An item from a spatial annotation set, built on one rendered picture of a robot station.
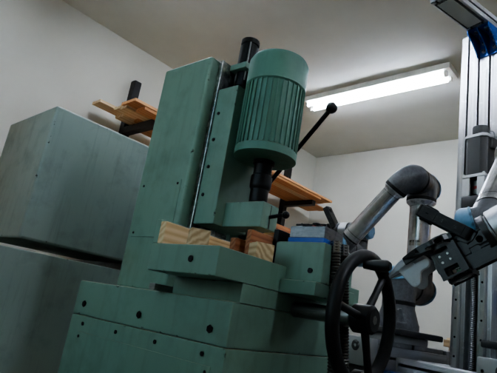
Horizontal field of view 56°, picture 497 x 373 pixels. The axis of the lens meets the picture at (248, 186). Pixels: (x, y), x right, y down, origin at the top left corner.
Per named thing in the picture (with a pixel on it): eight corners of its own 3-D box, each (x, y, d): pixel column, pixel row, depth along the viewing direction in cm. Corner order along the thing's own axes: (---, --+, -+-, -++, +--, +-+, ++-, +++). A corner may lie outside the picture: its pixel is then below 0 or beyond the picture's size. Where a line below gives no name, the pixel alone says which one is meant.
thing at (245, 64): (242, 81, 140) (251, 32, 145) (223, 86, 146) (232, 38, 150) (259, 92, 146) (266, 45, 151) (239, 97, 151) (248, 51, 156)
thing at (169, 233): (162, 243, 102) (167, 220, 104) (156, 243, 104) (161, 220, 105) (308, 285, 145) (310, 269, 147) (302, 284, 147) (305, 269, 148)
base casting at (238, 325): (224, 348, 90) (231, 300, 93) (70, 312, 127) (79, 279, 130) (336, 357, 123) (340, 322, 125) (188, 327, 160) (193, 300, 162)
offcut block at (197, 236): (207, 249, 100) (211, 231, 101) (188, 245, 99) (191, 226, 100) (203, 251, 104) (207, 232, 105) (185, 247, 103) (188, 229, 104)
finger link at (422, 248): (402, 263, 90) (444, 241, 86) (399, 256, 91) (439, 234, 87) (411, 267, 93) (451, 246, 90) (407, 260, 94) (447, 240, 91)
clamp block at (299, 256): (319, 283, 100) (324, 241, 103) (270, 277, 109) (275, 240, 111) (351, 292, 111) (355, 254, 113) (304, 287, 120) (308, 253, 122)
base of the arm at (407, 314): (393, 329, 177) (396, 303, 180) (427, 334, 164) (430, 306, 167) (366, 324, 170) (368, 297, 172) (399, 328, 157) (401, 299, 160)
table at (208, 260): (251, 279, 83) (257, 246, 85) (145, 269, 103) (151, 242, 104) (390, 315, 127) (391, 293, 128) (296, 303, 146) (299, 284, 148)
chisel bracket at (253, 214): (259, 232, 119) (264, 200, 121) (219, 232, 128) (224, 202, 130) (276, 239, 124) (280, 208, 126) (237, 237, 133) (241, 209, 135)
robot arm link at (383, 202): (422, 167, 174) (336, 260, 187) (434, 176, 181) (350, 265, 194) (402, 150, 182) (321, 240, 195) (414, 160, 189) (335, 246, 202)
